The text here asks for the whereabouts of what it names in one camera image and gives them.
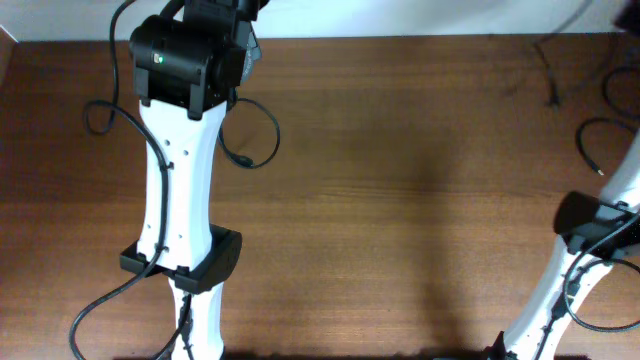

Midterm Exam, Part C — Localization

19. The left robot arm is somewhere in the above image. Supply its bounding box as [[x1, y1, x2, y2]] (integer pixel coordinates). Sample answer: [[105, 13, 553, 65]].
[[120, 1, 266, 359]]

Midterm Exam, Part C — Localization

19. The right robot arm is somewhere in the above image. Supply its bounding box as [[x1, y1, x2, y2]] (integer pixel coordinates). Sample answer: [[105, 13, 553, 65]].
[[481, 135, 639, 359]]

